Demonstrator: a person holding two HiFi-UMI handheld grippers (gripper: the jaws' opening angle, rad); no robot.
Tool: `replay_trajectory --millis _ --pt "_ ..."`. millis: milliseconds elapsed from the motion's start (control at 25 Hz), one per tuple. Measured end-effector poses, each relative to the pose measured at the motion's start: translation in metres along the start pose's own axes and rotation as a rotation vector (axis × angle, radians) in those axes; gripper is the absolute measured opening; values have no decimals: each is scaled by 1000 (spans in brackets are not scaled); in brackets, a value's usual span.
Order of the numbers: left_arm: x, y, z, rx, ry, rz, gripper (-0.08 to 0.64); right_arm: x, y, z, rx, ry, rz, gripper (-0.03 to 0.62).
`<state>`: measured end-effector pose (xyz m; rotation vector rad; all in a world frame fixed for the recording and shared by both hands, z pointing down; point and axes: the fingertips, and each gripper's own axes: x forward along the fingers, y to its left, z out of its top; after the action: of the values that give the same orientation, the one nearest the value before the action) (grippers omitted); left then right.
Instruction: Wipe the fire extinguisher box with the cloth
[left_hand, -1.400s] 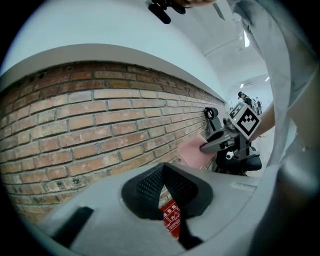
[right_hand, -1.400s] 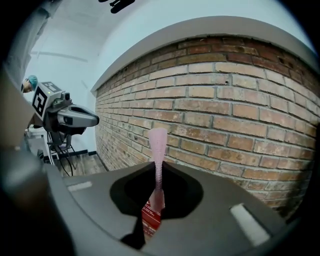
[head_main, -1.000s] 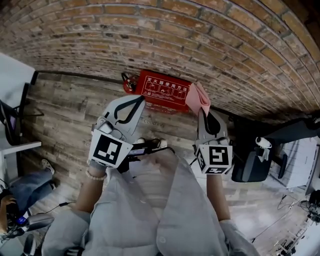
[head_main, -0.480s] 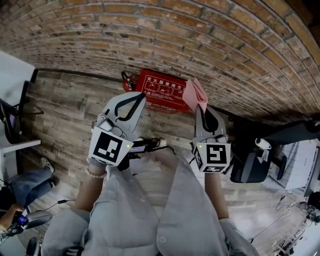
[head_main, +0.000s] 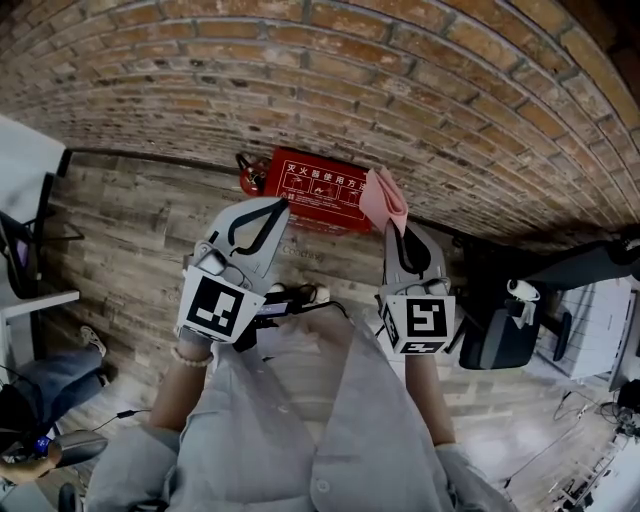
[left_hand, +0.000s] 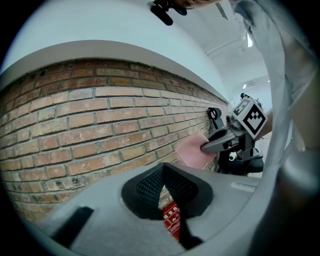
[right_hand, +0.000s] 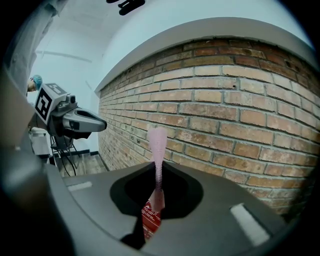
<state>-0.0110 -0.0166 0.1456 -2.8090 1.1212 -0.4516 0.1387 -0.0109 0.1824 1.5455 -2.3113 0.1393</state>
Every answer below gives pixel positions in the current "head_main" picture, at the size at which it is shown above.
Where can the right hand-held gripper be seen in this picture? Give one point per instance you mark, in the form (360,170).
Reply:
(425,320)

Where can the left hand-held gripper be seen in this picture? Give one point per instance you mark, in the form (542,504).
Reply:
(212,307)

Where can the pink wiping cloth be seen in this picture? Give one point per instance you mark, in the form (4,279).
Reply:
(382,202)

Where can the red fire extinguisher box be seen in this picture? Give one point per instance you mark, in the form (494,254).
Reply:
(325,212)

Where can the person's left forearm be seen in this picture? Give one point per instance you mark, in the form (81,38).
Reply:
(177,395)

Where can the person's right forearm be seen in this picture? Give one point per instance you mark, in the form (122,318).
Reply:
(427,400)

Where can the red fire extinguisher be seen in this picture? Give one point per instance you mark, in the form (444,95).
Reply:
(252,185)

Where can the person's left white shoe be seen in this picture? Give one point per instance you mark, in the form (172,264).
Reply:
(278,288)

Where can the person's white shoe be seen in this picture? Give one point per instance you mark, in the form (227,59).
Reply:
(278,288)
(322,295)

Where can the black battery pack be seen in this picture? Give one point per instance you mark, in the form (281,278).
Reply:
(272,310)

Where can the person's right white shoe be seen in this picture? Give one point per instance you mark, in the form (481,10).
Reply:
(322,295)

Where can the person's white trousers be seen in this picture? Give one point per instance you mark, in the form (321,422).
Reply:
(300,360)

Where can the black power adapter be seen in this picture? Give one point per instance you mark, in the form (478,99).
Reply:
(125,414)

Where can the white desk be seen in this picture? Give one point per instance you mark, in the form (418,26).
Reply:
(40,301)

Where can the black monitor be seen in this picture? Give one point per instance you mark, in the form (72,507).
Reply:
(15,270)

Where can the black equipment box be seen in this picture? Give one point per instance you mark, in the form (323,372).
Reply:
(629,395)

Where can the grey black swivel chair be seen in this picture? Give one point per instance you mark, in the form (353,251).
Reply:
(80,445)

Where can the blue lit screen device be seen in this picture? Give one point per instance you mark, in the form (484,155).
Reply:
(44,444)

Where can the white security camera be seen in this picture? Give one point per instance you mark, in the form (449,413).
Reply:
(520,289)

